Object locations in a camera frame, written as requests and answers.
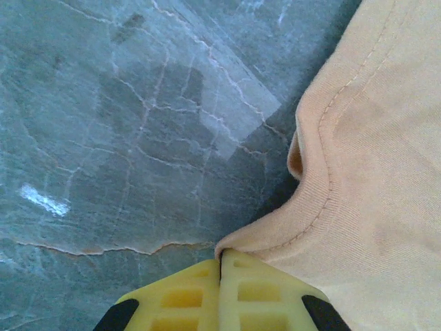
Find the brown t-shirt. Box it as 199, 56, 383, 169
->
215, 0, 441, 331

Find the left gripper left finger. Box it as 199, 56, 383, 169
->
92, 259, 221, 331

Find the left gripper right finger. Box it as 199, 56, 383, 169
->
222, 248, 352, 331

